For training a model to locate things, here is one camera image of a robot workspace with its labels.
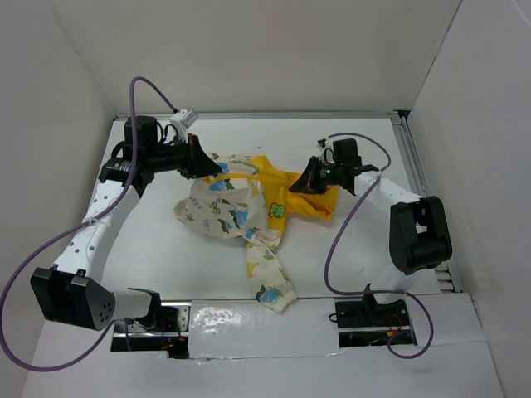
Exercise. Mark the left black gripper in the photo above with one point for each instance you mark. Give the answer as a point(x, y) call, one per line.
point(196, 163)

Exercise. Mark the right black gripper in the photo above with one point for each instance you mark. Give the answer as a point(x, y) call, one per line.
point(310, 182)

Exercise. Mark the dinosaur print yellow-lined jacket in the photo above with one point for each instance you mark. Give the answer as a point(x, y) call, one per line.
point(251, 199)

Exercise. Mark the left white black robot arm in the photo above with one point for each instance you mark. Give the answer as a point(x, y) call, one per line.
point(70, 291)

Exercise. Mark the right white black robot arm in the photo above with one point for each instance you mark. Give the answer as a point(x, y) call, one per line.
point(418, 238)

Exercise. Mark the white tape sheet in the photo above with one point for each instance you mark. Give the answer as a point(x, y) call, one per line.
point(242, 329)

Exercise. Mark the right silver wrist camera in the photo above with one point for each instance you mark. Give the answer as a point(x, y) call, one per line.
point(323, 144)

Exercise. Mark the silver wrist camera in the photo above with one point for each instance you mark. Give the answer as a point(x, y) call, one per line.
point(323, 144)
point(182, 121)

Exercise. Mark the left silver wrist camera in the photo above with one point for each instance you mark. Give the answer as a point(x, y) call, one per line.
point(182, 121)

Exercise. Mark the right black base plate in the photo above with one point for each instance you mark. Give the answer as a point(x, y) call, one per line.
point(362, 322)

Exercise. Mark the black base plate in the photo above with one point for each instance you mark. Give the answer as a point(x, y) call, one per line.
point(167, 334)
point(362, 322)

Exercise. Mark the aluminium frame rail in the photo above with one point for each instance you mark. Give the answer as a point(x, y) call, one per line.
point(155, 251)

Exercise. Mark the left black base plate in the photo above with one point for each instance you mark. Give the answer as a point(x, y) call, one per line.
point(167, 334)

